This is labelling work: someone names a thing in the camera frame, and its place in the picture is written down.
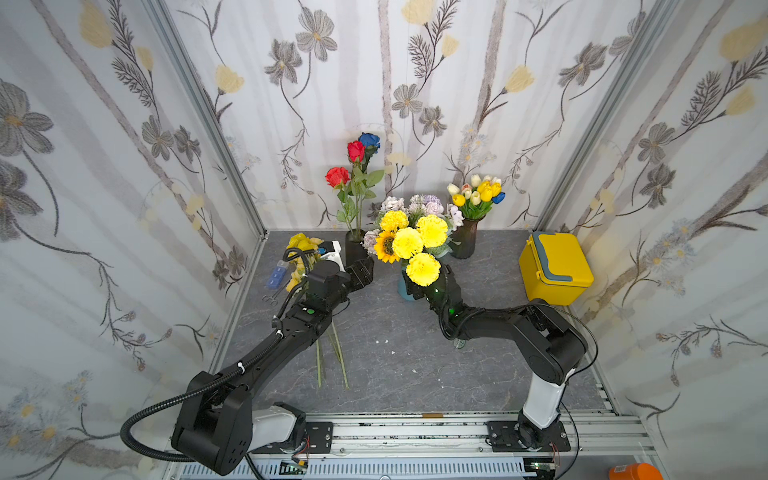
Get teal vase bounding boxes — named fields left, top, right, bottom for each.
left=398, top=268, right=421, bottom=301

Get yellow rose bunch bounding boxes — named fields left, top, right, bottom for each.
left=278, top=233, right=350, bottom=387

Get black vase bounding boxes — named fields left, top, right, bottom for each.
left=343, top=229, right=369, bottom=266

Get yellow poppy flower stem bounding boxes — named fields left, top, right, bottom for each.
left=315, top=343, right=324, bottom=389

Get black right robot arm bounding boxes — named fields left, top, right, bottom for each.
left=403, top=265, right=588, bottom=453

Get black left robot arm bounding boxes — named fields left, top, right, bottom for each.
left=119, top=256, right=373, bottom=476

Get dark glass vase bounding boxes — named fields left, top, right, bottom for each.
left=450, top=219, right=479, bottom=259

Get blue pill organizer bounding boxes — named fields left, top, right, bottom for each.
left=265, top=260, right=289, bottom=290

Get small metal scissors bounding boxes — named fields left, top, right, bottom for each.
left=262, top=290, right=281, bottom=306

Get yellow marigold bouquet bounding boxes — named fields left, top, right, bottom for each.
left=362, top=195, right=464, bottom=287

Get red rose bouquet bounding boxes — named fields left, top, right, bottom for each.
left=325, top=132, right=384, bottom=241

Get mixed tulip sunflower bouquet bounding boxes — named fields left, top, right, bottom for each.
left=447, top=175, right=506, bottom=220

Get yellow lidded box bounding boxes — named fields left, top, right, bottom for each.
left=519, top=232, right=594, bottom=306

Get orange object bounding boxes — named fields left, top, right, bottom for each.
left=608, top=463, right=663, bottom=480

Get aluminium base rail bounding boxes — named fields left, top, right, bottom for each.
left=229, top=410, right=662, bottom=479

